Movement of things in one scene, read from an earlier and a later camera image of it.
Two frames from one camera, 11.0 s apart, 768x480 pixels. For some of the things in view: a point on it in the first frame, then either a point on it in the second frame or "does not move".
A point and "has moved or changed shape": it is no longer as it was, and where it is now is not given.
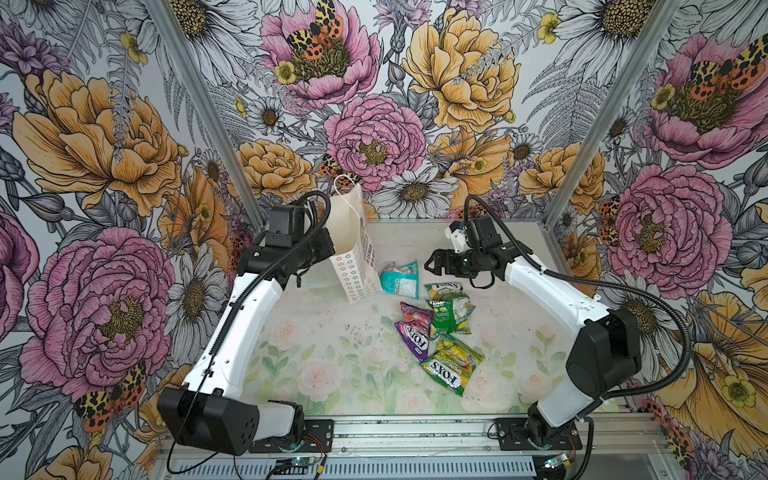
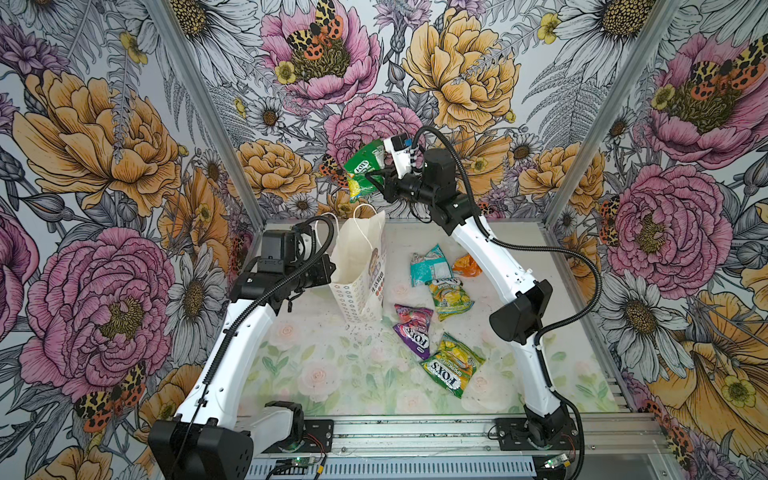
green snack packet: (451, 314) -> (369, 160)
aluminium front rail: (596, 433) does not move
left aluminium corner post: (169, 28) does not move
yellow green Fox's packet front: (452, 363) does not move
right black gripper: (439, 255) -> (391, 185)
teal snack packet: (401, 281) has moved or changed shape
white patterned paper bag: (354, 257) has moved or changed shape
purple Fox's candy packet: (416, 327) does not move
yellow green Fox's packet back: (443, 290) does not move
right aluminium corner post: (611, 113) does not move
